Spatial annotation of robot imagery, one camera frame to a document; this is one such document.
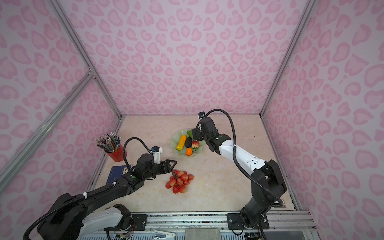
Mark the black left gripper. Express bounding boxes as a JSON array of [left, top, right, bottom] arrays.
[[144, 159, 178, 181]]

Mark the green fake cucumber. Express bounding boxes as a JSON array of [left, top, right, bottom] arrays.
[[187, 130, 193, 138]]

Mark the red fake strawberry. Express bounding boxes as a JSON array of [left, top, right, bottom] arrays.
[[191, 141, 200, 150]]

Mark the dark fake avocado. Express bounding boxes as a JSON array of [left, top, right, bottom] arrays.
[[185, 137, 193, 148]]

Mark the red fake grape bunch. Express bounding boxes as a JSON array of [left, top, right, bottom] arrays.
[[165, 170, 195, 194]]

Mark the orange fake tangerine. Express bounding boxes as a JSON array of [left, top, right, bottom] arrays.
[[186, 148, 194, 156]]

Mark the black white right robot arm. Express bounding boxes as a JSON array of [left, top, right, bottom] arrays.
[[192, 117, 287, 229]]

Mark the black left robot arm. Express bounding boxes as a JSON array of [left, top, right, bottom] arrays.
[[36, 154, 177, 240]]

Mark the green scalloped fruit bowl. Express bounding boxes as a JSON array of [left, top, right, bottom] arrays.
[[170, 130, 207, 157]]

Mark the blue book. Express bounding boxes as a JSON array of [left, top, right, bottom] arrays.
[[106, 165, 131, 186]]

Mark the red pencil cup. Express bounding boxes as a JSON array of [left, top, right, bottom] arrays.
[[106, 144, 127, 162]]

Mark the bundle of pencils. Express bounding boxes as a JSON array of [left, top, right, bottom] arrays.
[[95, 132, 121, 153]]

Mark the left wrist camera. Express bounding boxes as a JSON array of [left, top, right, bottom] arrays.
[[150, 146, 163, 164]]

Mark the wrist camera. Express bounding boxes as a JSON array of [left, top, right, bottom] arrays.
[[198, 112, 206, 120], [150, 146, 163, 164]]

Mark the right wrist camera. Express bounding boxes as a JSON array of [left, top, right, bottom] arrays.
[[198, 112, 206, 120]]

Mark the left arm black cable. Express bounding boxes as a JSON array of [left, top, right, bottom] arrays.
[[23, 137, 152, 240]]

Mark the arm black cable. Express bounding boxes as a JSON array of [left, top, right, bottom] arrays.
[[23, 137, 152, 240], [205, 108, 285, 208]]

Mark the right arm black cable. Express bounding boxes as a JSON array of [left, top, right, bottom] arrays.
[[205, 108, 285, 208]]

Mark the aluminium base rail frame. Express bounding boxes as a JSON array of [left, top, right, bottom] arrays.
[[78, 209, 320, 240]]

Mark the diagonal aluminium frame bar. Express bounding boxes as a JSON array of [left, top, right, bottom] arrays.
[[1, 71, 95, 193]]

